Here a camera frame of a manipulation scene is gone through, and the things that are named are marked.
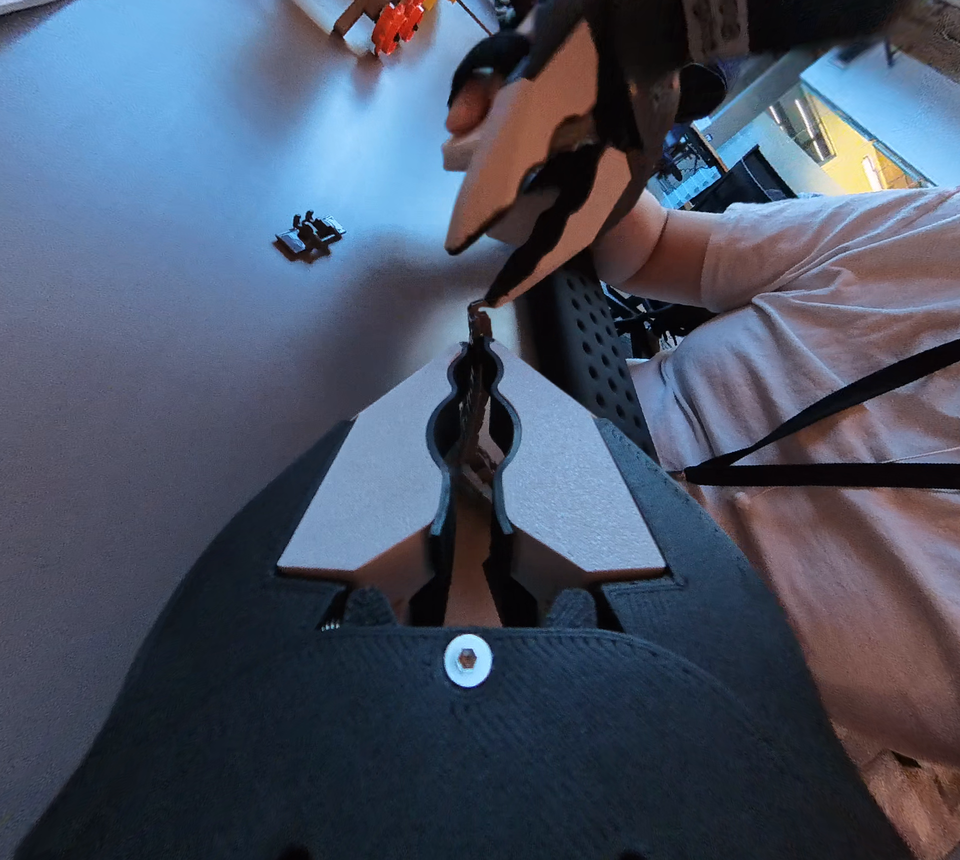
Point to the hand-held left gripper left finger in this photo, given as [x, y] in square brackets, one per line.
[367, 500]

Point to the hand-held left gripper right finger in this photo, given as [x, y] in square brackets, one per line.
[585, 500]

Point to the person's right forearm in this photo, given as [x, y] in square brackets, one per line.
[645, 238]

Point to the small black track link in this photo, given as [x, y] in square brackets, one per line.
[307, 242]

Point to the person's right hand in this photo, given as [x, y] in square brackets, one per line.
[466, 110]

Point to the grey desk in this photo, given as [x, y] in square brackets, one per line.
[187, 388]

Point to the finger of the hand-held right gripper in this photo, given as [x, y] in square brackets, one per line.
[525, 125]
[600, 208]

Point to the black perforated panel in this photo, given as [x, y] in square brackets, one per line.
[592, 350]

